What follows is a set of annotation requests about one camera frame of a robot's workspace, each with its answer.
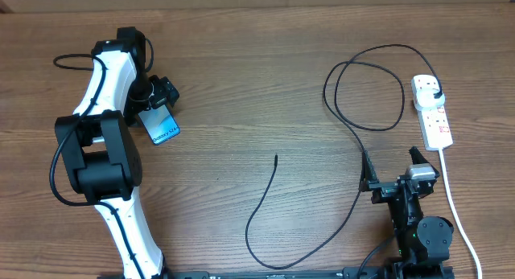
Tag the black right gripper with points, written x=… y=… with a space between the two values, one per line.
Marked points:
x=384 y=190

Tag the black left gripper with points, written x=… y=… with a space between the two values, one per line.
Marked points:
x=165 y=91

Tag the blue Galaxy smartphone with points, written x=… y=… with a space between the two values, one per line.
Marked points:
x=159 y=124

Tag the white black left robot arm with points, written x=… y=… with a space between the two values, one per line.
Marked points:
x=99 y=154

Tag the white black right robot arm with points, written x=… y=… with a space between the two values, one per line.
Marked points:
x=423 y=241

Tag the white charger plug adapter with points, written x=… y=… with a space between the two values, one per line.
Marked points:
x=425 y=99

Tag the white power strip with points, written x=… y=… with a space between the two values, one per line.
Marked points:
x=434 y=125

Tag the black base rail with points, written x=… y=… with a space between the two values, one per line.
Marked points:
x=345 y=273

